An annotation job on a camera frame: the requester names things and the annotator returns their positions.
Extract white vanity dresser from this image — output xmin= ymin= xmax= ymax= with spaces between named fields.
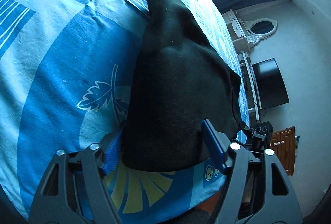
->
xmin=222 ymin=9 xmax=255 ymax=53

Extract brown wooden cabinet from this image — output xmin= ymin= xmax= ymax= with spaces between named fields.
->
xmin=269 ymin=126 xmax=297 ymax=176

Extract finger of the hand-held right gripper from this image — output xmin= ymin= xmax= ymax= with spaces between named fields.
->
xmin=239 ymin=122 xmax=255 ymax=146

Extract black flat television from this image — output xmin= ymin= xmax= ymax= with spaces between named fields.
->
xmin=251 ymin=58 xmax=289 ymax=110

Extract black pants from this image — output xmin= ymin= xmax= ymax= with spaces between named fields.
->
xmin=121 ymin=0 xmax=242 ymax=172

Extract blue patterned bed sheet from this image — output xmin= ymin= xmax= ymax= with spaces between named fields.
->
xmin=0 ymin=0 xmax=250 ymax=222

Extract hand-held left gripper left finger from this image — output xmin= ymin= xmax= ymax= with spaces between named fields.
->
xmin=28 ymin=128 xmax=124 ymax=224

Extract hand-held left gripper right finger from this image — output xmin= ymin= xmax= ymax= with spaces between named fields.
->
xmin=201 ymin=119 xmax=303 ymax=224

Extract oval white-framed mirror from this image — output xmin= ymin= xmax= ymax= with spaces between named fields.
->
xmin=244 ymin=18 xmax=278 ymax=46

